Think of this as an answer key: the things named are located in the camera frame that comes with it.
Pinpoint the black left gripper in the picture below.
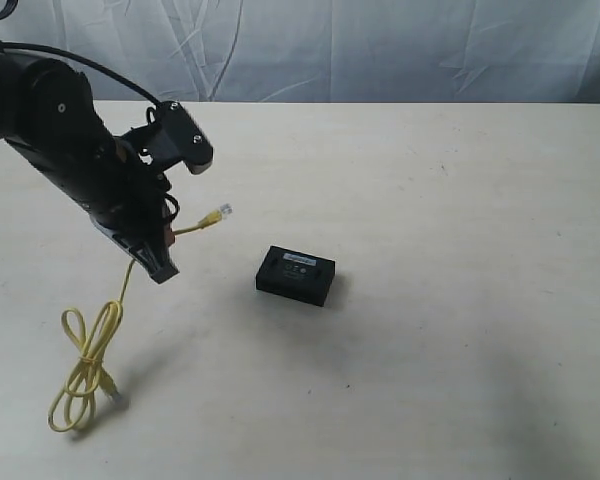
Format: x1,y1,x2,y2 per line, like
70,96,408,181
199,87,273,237
69,144,178,284

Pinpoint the small black network box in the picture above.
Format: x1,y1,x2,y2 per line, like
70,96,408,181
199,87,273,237
255,246,336,307

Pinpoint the yellow ethernet cable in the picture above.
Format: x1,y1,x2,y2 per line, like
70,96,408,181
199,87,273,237
47,202,235,432

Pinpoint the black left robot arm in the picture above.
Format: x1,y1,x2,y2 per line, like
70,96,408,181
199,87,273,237
0,43,179,284

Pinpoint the grey backdrop curtain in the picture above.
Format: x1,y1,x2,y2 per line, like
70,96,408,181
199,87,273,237
0,0,600,103

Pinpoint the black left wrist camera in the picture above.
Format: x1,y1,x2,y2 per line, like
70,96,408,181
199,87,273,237
119,100,215,176

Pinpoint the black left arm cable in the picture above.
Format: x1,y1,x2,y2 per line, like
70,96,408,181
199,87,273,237
0,0,167,107

